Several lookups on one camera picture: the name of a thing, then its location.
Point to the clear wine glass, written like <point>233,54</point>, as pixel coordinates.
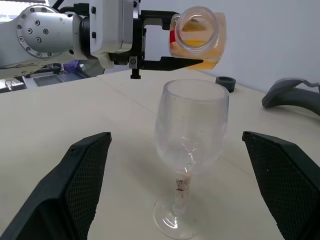
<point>192,125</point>

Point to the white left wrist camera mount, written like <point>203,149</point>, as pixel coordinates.
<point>110,27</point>

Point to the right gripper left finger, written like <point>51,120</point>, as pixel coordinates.
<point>55,200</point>

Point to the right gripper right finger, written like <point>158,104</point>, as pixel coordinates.
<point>292,190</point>

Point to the clear bottle with yellow drink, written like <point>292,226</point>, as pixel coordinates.
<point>215,37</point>

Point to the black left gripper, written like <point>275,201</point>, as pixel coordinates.
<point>138,42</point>

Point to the small black round cup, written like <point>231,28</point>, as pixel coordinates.
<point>226,83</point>

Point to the grey curved visor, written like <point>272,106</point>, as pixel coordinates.
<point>290,97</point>

